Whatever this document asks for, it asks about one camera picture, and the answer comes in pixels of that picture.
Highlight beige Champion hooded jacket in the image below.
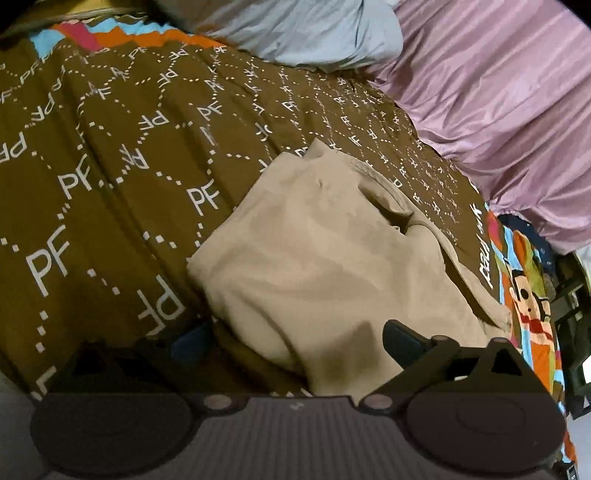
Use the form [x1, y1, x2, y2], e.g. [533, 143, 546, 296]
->
[187, 140, 512, 399]

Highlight dark blue cloth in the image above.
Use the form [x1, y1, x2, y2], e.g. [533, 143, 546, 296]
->
[498, 214, 556, 275]

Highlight black mesh office chair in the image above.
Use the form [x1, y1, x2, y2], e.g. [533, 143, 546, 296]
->
[552, 253, 590, 420]

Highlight brown cartoon print bedspread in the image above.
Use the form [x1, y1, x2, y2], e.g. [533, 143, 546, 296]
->
[1, 14, 551, 402]

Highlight pink satin curtain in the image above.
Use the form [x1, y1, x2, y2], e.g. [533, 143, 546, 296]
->
[370, 1, 590, 254]

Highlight grey bundled duvet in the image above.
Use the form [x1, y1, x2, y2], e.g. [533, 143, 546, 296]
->
[157, 0, 404, 72]

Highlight floral bed sheet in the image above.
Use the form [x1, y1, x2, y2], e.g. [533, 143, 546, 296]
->
[0, 0, 153, 38]

